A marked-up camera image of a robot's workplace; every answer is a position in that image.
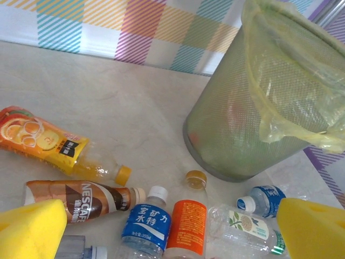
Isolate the clear bottle green flower label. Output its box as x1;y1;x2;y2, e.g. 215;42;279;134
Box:
207;203;288;259

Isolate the brown Nescafe coffee bottle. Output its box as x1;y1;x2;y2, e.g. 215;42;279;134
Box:
25;180;146;224

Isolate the clear bottle bluish cap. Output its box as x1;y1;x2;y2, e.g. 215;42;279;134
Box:
55;234;108;259

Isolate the bin with yellow plastic liner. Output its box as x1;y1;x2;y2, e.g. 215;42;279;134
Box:
241;0;345;154

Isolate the small blue label water bottle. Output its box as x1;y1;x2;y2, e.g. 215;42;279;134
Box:
236;185;311;219

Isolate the blue label bottle white cap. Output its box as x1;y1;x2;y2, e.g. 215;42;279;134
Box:
114;185;172;259

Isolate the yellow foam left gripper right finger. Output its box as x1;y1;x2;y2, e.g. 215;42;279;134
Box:
277;197;345;259

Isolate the aluminium frame post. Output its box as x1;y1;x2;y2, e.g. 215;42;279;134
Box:
309;0;345;30

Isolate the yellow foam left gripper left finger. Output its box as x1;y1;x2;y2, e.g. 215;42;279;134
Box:
0;199;67;259

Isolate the grey wire mesh bin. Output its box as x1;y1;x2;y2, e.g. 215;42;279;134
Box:
182;5;345;183

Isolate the orange label bottle amber cap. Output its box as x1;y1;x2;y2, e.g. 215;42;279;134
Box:
163;169;209;259

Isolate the orange juice bottle yellow cap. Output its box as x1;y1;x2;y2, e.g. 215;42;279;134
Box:
0;105;133;187

